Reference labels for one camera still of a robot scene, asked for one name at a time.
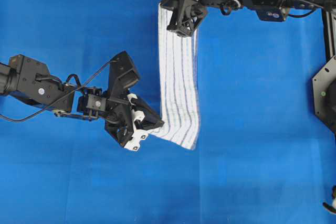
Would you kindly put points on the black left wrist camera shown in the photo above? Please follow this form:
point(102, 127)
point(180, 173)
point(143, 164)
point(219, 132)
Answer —
point(123, 75)

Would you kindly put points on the white blue striped towel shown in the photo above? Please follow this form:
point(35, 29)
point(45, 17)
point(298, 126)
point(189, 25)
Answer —
point(178, 85)

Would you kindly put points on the blue table cloth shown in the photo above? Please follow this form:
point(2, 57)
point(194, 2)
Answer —
point(261, 157)

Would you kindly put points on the black aluminium table rail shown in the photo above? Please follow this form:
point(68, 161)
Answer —
point(329, 34)

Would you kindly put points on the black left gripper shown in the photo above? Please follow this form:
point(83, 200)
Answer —
point(126, 122)

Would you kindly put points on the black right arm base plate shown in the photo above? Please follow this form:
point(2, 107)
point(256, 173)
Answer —
point(323, 84)

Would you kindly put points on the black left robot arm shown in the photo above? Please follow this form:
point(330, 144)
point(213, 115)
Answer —
point(30, 82)

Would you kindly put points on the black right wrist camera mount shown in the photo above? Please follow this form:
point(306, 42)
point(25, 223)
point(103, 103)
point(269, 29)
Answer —
point(187, 16)

